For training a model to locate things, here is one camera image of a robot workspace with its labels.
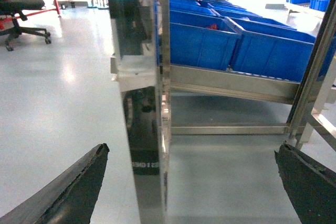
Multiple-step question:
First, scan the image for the blue plastic bin right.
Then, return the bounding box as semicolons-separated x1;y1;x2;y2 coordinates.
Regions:
224;17;316;82

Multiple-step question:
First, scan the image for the stainless steel rack frame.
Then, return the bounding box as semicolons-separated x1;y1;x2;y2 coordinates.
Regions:
108;0;335;223

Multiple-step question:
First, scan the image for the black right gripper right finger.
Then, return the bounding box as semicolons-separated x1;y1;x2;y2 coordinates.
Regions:
275;143;335;223

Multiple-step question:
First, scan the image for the small blue bin far right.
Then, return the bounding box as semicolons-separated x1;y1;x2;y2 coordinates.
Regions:
310;0;330;12

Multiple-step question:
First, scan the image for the blue plastic bin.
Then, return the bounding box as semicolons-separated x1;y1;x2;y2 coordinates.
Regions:
170;10;240;70
224;17;316;82

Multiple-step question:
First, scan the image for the blue plastic bin left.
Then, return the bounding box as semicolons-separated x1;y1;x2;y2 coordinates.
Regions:
170;10;240;70

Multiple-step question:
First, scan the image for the black office chair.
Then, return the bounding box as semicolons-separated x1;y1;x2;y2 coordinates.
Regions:
1;0;51;51

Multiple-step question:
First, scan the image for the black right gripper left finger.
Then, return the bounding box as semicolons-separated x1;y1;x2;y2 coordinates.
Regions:
1;143;109;223

